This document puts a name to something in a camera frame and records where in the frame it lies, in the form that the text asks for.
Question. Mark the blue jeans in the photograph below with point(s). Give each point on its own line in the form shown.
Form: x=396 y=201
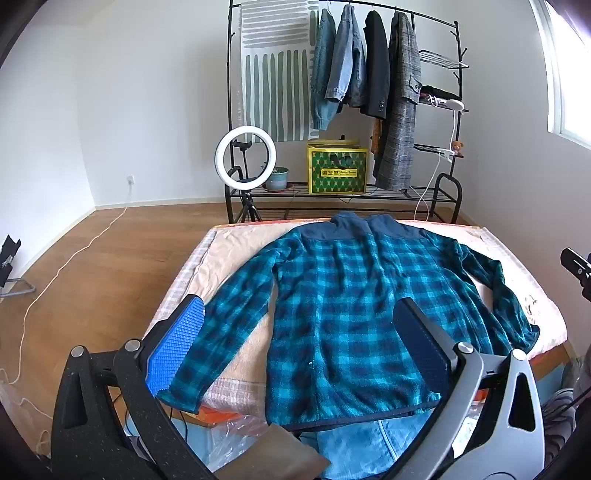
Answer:
x=369 y=447

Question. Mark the brown cardboard piece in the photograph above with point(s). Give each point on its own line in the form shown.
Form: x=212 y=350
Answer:
x=281 y=454

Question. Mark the small teddy bear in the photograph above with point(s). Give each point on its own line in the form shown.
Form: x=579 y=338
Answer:
x=457 y=148

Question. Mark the black coat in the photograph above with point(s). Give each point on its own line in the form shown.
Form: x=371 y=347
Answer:
x=376 y=69

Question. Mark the teal plaid fleece jacket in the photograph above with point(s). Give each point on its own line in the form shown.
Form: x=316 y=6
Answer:
x=351 y=300

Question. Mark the window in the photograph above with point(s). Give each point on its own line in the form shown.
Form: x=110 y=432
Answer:
x=572 y=69

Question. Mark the yellow green patterned box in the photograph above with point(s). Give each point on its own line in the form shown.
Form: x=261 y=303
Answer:
x=337 y=177

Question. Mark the grey plaid coat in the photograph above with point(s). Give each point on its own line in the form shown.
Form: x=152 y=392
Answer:
x=399 y=138

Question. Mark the blue denim jacket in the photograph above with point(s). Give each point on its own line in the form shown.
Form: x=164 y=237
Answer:
x=323 y=83
x=351 y=60

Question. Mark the white green striped cloth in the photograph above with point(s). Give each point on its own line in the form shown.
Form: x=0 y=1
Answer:
x=277 y=92

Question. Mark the teal plant pot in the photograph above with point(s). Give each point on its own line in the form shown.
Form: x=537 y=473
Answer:
x=278 y=180

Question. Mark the black metal clothes rack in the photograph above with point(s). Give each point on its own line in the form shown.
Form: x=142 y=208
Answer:
x=458 y=198

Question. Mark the black folded clothes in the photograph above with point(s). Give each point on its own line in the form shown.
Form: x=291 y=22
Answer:
x=438 y=91

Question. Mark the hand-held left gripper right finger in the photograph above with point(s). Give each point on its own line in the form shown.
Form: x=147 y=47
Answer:
x=422 y=350

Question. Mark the grey sneaker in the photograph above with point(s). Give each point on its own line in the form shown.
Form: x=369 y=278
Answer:
x=561 y=406

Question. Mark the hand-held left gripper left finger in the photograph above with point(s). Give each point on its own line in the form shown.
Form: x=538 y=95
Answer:
x=178 y=341

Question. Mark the beige blanket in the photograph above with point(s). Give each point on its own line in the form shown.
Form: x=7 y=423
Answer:
x=240 y=258

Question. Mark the white clip lamp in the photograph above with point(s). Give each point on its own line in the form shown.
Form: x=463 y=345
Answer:
x=455 y=105

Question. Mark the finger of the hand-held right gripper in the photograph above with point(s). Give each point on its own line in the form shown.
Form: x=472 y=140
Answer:
x=577 y=267

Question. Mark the black folding stand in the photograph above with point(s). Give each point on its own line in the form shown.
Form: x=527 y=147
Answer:
x=9 y=258

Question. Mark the clear plastic bag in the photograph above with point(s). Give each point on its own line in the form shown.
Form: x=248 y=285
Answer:
x=231 y=438

